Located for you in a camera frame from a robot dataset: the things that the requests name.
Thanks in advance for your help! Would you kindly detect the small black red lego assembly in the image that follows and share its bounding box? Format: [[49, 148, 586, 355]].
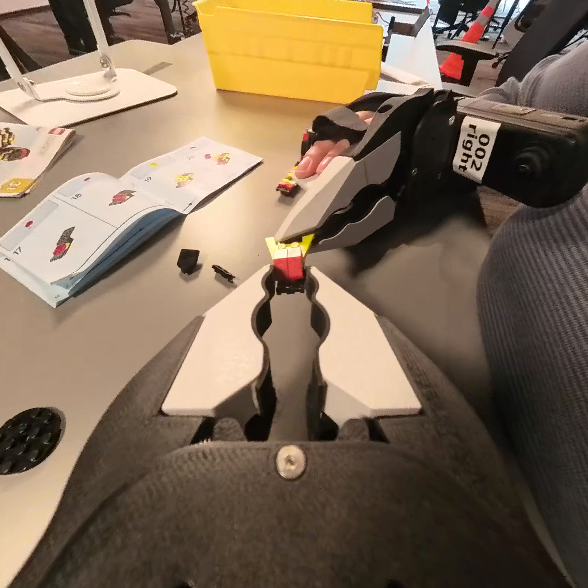
[[277, 159, 305, 198]]

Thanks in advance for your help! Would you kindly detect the clear plastic stand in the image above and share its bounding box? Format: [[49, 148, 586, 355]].
[[0, 0, 121, 101]]

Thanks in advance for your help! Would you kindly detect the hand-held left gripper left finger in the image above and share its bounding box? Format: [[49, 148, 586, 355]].
[[160, 267, 277, 430]]

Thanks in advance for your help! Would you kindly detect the black red yellow lego assembly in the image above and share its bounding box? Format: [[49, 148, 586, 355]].
[[265, 236, 316, 296]]

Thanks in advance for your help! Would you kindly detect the open instruction booklet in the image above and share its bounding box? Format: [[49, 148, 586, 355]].
[[0, 138, 264, 308]]

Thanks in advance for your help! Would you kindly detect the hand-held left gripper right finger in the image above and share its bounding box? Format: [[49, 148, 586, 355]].
[[305, 267, 423, 433]]

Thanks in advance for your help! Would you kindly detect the person's right hand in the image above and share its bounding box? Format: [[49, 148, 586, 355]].
[[292, 138, 352, 181]]

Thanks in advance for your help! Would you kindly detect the white panel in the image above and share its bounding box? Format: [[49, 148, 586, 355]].
[[380, 8, 443, 90]]

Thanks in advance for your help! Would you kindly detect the closed instruction booklet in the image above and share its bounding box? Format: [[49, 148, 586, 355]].
[[0, 124, 75, 198]]

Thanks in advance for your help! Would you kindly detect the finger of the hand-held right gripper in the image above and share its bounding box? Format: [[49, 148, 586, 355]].
[[311, 198, 396, 254], [273, 135, 404, 246]]

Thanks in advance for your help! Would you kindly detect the yellow plastic bin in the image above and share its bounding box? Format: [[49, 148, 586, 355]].
[[193, 0, 384, 104]]

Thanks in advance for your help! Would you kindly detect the black round lego plate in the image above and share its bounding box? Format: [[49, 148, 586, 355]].
[[0, 407, 64, 475]]

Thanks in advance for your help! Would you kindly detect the person's right forearm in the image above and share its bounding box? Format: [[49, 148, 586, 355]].
[[478, 44, 588, 108]]

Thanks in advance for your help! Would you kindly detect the red plastic object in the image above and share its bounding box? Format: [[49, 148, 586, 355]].
[[438, 0, 501, 77]]

